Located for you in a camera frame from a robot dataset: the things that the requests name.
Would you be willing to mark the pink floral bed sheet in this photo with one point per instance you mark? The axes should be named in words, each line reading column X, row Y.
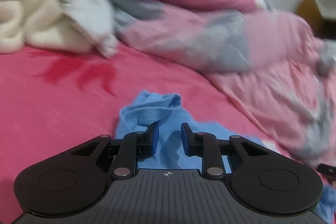
column 53, row 101

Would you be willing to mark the white cream clothes pile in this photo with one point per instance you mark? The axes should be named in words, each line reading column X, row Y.
column 75, row 26

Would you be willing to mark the light blue shirt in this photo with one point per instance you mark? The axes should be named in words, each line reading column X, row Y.
column 168, row 129

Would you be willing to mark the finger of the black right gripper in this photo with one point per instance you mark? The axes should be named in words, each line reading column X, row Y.
column 326, row 170

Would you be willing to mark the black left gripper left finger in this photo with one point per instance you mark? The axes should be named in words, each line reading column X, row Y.
column 130, row 148

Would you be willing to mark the pink and grey quilt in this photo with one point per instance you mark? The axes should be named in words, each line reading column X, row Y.
column 267, row 62

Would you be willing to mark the brown wooden door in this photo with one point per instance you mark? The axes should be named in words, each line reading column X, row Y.
column 322, row 27

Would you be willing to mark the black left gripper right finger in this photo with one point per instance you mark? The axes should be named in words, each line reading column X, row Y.
column 205, row 146

